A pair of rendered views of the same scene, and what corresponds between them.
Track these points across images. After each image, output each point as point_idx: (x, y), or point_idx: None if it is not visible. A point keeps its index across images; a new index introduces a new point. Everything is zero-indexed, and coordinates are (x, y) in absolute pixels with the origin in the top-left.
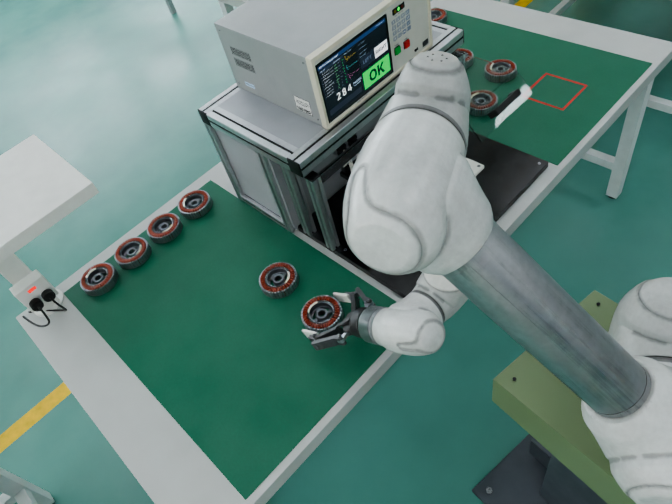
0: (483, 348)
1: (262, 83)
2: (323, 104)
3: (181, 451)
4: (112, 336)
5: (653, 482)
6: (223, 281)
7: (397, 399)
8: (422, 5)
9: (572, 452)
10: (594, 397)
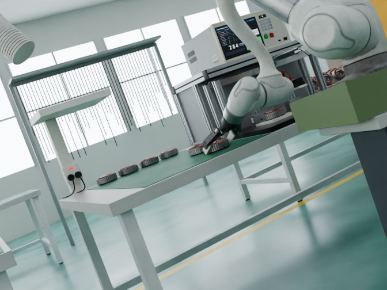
0: (379, 256)
1: (200, 64)
2: (220, 48)
3: (118, 191)
4: (103, 187)
5: (306, 19)
6: (170, 161)
7: (304, 289)
8: (278, 19)
9: (321, 101)
10: (278, 3)
